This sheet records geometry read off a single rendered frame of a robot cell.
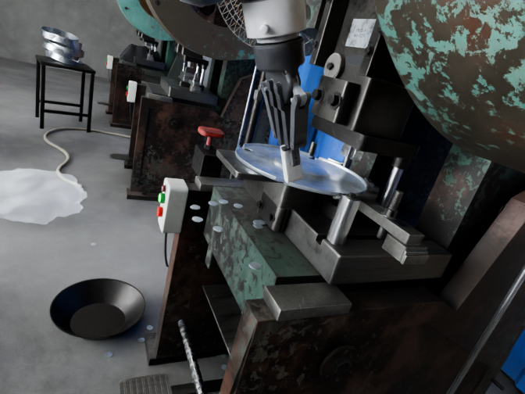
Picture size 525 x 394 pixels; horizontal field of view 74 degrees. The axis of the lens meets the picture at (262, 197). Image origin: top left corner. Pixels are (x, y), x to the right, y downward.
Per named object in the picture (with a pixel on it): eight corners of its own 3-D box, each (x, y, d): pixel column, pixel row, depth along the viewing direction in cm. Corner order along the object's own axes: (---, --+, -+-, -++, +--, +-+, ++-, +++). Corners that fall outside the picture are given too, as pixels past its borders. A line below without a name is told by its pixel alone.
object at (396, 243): (402, 264, 62) (426, 213, 58) (347, 219, 76) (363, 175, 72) (425, 263, 65) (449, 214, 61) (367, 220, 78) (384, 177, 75)
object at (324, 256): (329, 285, 61) (340, 256, 59) (241, 184, 98) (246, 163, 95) (441, 278, 74) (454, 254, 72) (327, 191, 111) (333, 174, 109)
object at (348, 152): (349, 159, 77) (355, 143, 75) (337, 152, 81) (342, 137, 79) (360, 161, 78) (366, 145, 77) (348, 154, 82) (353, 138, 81)
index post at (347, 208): (333, 245, 62) (351, 196, 58) (324, 237, 64) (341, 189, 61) (345, 245, 63) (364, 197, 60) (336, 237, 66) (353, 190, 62)
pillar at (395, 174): (381, 210, 78) (406, 150, 73) (375, 205, 79) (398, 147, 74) (388, 211, 79) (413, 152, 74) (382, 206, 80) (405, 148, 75)
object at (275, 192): (222, 236, 66) (238, 170, 62) (204, 203, 78) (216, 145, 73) (327, 238, 78) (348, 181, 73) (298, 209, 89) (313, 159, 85)
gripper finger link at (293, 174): (297, 141, 60) (299, 143, 59) (300, 177, 64) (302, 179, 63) (281, 147, 59) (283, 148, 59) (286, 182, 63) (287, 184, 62)
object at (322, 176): (360, 211, 59) (362, 207, 59) (210, 158, 66) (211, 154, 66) (369, 176, 85) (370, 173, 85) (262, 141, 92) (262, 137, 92)
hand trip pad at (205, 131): (197, 156, 97) (202, 130, 94) (192, 150, 102) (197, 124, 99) (221, 159, 100) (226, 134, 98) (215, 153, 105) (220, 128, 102)
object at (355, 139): (355, 162, 68) (365, 135, 66) (305, 134, 84) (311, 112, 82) (412, 171, 75) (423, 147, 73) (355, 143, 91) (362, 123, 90)
